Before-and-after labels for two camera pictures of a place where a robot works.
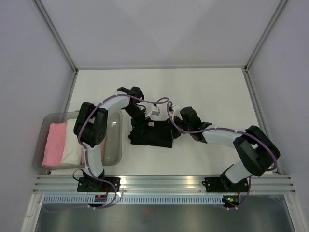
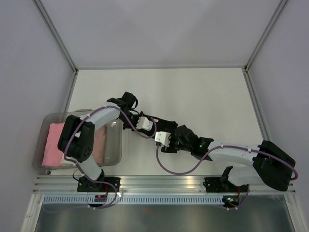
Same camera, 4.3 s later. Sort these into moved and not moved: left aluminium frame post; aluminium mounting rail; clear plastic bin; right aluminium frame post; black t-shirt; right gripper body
Moved: right gripper body; black t-shirt
Not moved: right aluminium frame post; clear plastic bin; left aluminium frame post; aluminium mounting rail
